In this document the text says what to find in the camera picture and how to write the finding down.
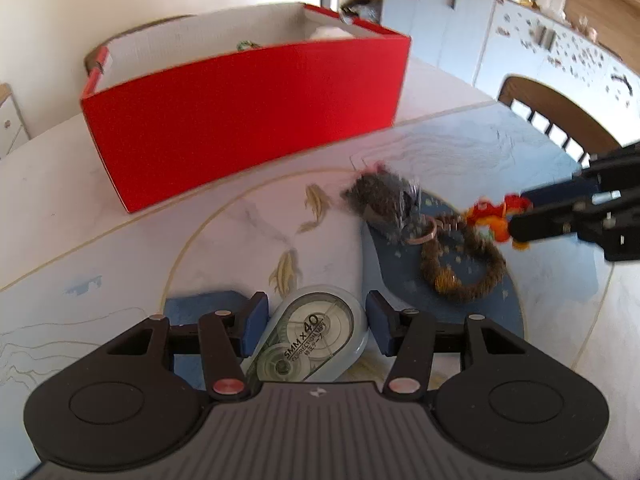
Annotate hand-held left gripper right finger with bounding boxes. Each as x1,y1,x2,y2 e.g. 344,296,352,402
365,290,530,403

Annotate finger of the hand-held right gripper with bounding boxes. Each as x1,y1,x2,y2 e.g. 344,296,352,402
520,142,640,207
509,189,640,263

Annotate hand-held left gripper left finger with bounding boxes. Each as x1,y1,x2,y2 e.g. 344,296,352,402
102,291,271,402

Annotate red orange charm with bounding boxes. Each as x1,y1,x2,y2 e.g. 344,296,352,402
465,194,533,252

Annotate correction tape dispenser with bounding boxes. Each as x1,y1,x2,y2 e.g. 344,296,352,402
242,285,371,387

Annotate red cardboard box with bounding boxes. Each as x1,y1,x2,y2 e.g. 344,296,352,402
80,1,412,214

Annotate brown fuzzy loop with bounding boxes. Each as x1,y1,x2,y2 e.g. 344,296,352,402
419,212,507,304

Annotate wooden chair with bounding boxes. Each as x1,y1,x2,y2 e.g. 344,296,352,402
497,75,623,167

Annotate dark fuzzy item in bag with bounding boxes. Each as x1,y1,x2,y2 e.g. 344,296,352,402
340,160,427,247

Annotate white low hallway cabinet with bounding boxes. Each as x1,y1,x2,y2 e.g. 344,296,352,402
380,0,640,141

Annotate white sideboard with wooden top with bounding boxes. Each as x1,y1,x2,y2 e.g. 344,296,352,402
0,82,32,158

